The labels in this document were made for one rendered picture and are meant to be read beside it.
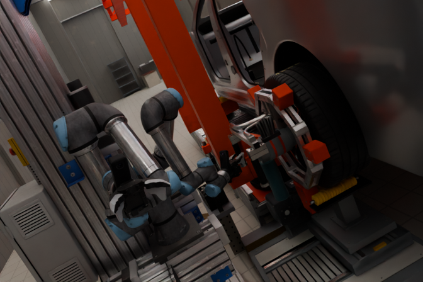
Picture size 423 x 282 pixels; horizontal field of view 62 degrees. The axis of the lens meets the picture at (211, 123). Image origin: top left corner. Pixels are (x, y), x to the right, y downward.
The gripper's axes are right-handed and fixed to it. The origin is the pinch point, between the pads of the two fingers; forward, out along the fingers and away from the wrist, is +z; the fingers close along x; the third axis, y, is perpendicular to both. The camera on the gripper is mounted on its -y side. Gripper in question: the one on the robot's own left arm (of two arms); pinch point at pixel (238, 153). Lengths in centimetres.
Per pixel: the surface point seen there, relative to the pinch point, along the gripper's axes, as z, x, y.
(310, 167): -16.3, 45.7, 6.0
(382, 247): 0, 59, 66
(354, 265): -13, 46, 67
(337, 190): 2, 46, 31
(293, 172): 7.6, 23.4, 21.0
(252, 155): -26.1, 25.5, -9.5
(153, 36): 156, -153, -87
